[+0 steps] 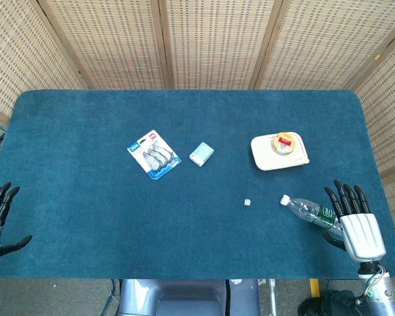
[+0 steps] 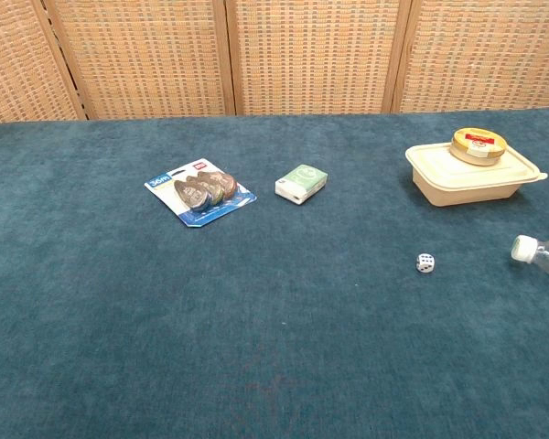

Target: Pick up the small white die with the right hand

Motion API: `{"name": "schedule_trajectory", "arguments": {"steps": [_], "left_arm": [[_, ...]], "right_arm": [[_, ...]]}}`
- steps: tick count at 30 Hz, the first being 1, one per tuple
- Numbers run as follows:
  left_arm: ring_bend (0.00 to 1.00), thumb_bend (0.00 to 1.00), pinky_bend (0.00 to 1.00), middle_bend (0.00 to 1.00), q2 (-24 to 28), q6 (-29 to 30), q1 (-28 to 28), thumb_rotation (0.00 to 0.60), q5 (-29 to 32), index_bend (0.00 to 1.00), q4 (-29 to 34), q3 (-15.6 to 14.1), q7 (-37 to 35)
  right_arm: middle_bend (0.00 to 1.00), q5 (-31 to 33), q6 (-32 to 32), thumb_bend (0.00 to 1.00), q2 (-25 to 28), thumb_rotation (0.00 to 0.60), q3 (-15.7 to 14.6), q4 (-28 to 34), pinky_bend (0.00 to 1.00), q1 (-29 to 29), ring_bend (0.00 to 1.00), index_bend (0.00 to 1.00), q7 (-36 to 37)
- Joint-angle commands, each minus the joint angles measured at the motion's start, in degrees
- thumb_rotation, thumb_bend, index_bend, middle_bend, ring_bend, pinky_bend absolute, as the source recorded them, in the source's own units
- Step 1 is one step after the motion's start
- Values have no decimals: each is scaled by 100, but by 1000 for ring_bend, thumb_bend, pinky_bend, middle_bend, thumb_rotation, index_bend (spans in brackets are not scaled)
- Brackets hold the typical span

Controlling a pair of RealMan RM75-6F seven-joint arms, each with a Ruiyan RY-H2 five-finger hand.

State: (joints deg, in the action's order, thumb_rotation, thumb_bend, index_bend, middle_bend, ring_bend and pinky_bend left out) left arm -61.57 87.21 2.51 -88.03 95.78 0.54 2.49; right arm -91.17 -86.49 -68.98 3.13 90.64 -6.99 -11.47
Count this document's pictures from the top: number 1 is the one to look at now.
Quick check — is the blue-grey robot torso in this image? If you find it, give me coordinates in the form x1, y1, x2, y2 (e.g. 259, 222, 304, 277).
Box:
117, 278, 261, 316

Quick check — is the small mint green box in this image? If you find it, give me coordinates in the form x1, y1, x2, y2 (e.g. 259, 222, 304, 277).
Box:
189, 142, 215, 167

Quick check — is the correction tape blister pack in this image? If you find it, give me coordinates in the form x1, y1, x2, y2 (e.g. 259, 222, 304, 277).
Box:
126, 129, 182, 180

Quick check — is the white rectangular food container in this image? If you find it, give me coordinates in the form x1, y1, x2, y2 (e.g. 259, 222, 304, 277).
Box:
250, 131, 310, 172

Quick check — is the clear plastic water bottle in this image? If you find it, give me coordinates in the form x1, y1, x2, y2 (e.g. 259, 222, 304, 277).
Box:
280, 194, 345, 237

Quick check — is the blue felt table mat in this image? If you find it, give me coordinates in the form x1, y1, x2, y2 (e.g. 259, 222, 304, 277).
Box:
0, 88, 395, 280

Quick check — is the round tin with orange label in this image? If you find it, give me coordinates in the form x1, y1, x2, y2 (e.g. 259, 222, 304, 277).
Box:
272, 132, 297, 155

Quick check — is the black bag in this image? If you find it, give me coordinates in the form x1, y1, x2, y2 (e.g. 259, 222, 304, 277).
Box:
297, 288, 363, 316

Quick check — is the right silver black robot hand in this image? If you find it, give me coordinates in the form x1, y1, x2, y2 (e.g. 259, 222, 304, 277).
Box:
321, 179, 387, 263

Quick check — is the woven bamboo screen panel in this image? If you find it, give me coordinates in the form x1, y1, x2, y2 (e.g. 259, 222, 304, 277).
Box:
38, 0, 171, 90
0, 0, 88, 125
347, 24, 395, 284
252, 0, 395, 90
158, 0, 282, 90

